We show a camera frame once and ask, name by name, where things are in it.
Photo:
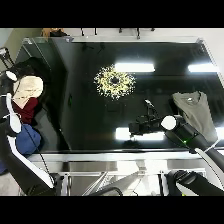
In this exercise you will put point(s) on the beige garment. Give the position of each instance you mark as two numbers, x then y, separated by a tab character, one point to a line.
30	88

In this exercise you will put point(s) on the grey T-shirt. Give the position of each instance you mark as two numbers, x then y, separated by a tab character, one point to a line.
196	111

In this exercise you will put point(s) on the black garment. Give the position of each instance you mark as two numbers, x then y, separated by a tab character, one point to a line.
35	66

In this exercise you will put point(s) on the blue garment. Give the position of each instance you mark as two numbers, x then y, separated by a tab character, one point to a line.
28	140

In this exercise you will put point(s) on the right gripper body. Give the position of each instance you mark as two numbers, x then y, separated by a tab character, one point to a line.
144	126

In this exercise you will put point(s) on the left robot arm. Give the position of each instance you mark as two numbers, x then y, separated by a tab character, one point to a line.
20	166

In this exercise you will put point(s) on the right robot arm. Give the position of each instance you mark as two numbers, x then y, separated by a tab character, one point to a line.
186	135

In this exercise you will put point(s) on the silver frame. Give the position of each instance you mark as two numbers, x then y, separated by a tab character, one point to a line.
100	156

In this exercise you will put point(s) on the dark red garment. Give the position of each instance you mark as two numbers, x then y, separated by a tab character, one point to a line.
28	110

